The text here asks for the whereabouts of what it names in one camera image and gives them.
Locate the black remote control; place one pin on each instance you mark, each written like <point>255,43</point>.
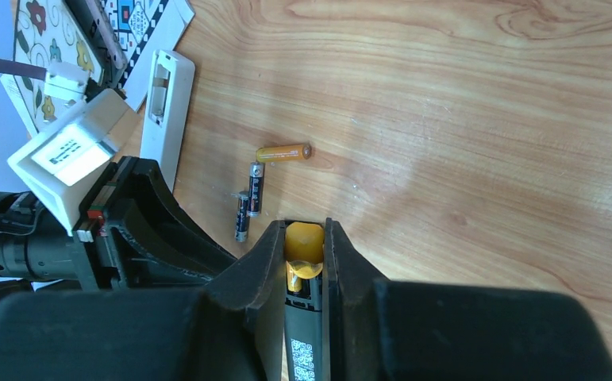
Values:
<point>303,331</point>

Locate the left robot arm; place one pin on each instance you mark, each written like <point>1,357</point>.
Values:
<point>34,247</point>

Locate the yellow handled screwdriver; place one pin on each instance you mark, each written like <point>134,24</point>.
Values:
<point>304,249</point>

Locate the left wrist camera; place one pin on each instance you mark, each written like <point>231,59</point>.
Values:
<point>66,158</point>

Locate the white remote with QR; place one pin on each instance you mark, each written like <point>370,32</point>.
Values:
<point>167,103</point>

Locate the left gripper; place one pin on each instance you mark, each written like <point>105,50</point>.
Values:
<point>149,242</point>

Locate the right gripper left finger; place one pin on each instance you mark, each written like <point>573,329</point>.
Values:
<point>229,329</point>

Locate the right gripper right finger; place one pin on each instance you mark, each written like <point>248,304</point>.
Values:
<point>375,328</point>

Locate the patterned paper placemat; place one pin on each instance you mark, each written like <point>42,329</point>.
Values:
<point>129,32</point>

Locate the floral square plate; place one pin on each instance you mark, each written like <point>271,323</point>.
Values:
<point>47,32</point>

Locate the orange battery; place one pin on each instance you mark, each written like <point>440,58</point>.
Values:
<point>294,283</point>
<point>284,153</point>

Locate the loose battery from QR remote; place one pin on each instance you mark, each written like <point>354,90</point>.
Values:
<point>255,188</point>

